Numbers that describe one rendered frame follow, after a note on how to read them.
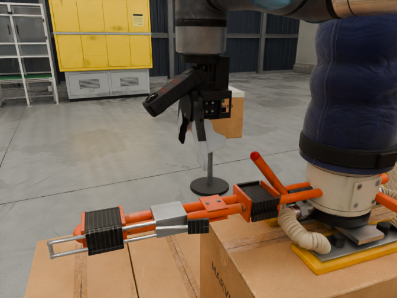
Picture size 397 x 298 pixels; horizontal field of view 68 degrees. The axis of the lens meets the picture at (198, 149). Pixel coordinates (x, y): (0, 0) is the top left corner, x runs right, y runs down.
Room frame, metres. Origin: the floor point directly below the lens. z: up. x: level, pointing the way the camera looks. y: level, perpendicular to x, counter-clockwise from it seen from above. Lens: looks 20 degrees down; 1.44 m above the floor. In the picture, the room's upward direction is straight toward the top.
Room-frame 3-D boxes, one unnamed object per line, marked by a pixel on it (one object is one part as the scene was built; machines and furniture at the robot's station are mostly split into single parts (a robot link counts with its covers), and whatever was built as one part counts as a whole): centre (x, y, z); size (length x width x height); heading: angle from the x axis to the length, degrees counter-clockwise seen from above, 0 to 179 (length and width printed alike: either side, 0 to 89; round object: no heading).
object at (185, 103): (0.57, -0.01, 1.35); 0.09 x 0.08 x 0.12; 109
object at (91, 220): (0.52, 0.20, 1.07); 0.08 x 0.07 x 0.05; 109
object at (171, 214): (0.55, 0.07, 1.07); 0.07 x 0.07 x 0.04; 19
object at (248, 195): (0.62, -0.14, 1.07); 0.10 x 0.08 x 0.06; 19
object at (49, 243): (0.48, 0.13, 1.07); 0.31 x 0.03 x 0.05; 109
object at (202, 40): (0.57, 0.00, 1.43); 0.10 x 0.09 x 0.05; 19
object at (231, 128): (2.72, -0.11, 0.82); 0.60 x 0.40 x 0.40; 15
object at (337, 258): (0.62, -0.41, 0.97); 0.34 x 0.10 x 0.05; 109
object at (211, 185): (2.72, -0.11, 0.31); 0.40 x 0.40 x 0.62
